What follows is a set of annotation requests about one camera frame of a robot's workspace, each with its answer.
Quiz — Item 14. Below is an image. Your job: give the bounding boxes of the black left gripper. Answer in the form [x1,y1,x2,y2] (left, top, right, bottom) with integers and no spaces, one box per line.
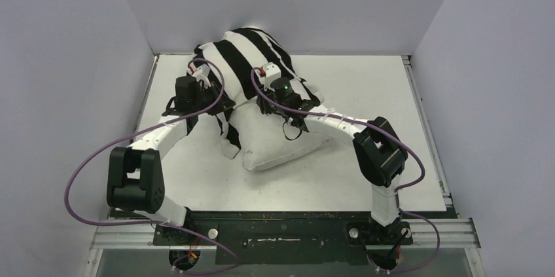
[192,82,236,117]

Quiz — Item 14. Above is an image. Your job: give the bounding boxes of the black white striped pillowcase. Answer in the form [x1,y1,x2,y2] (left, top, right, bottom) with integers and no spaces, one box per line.
[189,26,323,159]

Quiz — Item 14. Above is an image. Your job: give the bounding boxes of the white pillow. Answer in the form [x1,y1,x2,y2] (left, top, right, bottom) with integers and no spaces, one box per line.
[230,102,330,171]

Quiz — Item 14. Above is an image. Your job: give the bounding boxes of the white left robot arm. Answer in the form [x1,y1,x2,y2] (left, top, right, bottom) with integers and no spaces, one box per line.
[107,75,234,244]

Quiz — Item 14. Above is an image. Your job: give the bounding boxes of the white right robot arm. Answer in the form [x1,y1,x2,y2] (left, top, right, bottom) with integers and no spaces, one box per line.
[251,77,408,243]

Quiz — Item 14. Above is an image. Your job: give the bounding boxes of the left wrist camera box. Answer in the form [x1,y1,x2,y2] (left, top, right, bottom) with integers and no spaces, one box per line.
[187,61,211,81]

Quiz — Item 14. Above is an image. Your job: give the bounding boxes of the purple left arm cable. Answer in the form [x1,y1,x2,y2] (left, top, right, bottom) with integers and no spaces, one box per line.
[64,58,228,226]

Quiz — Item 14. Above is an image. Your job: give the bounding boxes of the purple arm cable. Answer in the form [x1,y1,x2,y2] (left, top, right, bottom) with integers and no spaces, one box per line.
[64,58,228,226]
[249,67,428,191]

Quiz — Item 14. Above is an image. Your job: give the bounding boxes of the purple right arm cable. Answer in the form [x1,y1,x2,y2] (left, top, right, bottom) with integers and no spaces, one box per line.
[249,67,428,191]

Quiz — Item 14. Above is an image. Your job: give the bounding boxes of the black metal base rail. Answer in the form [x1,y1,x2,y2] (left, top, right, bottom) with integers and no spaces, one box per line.
[89,209,484,276]

